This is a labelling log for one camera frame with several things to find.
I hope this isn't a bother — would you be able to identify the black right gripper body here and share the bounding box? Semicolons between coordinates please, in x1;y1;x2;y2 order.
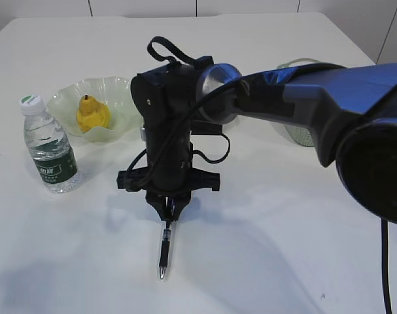
116;127;220;203

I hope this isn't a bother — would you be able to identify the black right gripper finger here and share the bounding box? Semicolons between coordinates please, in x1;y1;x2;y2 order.
147;199;169;221
170;198;190;222

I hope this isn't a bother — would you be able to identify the black pen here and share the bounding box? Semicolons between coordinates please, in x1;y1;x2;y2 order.
158;198;175;280

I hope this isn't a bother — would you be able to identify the yellow pear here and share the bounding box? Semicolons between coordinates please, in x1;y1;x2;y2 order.
76;95;111;133

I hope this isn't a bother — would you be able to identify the clear water bottle green label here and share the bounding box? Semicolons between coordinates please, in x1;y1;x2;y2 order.
20;94;80;194

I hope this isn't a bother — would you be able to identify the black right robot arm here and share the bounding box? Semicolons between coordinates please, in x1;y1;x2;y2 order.
116;62;397;224

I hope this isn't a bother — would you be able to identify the green wavy glass plate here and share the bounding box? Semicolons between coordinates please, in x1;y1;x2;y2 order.
47;76;143;143

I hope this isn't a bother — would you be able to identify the green woven plastic basket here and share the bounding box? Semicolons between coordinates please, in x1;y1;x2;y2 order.
277;58;319;147

